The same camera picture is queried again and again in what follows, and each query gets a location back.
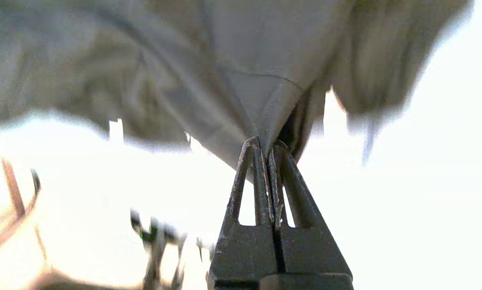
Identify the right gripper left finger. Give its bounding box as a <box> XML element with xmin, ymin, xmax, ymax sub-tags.
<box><xmin>207</xmin><ymin>137</ymin><xmax>281</xmax><ymax>290</ymax></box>

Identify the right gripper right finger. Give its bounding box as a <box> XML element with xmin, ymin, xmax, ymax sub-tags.
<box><xmin>267</xmin><ymin>141</ymin><xmax>353</xmax><ymax>290</ymax></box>

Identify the black t-shirt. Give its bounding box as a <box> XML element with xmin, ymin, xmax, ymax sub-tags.
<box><xmin>0</xmin><ymin>0</ymin><xmax>473</xmax><ymax>170</ymax></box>

